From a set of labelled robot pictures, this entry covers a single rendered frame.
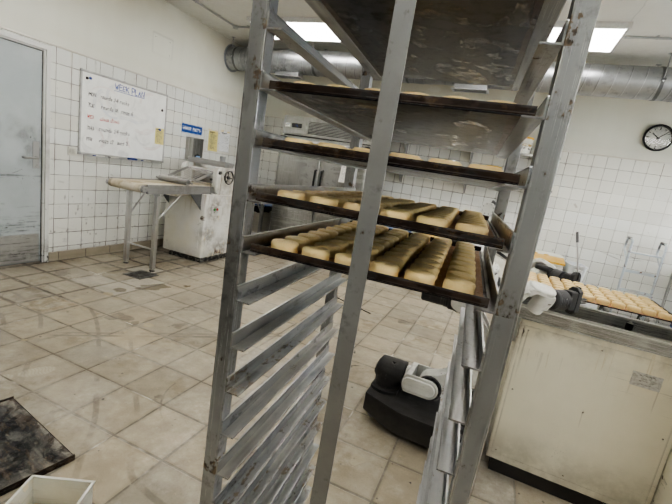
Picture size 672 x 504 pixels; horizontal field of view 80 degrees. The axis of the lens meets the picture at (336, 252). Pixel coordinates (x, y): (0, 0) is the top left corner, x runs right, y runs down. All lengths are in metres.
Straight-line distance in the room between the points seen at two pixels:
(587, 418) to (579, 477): 0.30
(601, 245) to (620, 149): 1.23
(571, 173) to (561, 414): 4.33
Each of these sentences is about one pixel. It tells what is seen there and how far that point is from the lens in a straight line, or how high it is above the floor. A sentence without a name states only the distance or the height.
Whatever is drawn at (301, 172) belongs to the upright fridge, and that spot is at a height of 1.28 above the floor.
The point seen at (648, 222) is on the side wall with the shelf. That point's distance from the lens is 6.36.
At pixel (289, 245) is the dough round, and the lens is 0.71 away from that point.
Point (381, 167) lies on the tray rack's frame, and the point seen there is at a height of 1.40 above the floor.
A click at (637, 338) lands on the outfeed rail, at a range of 2.20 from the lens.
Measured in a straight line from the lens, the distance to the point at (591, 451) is 2.37.
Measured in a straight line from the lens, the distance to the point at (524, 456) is 2.40.
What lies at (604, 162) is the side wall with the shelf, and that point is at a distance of 6.25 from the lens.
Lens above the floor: 1.38
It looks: 11 degrees down
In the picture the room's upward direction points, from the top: 9 degrees clockwise
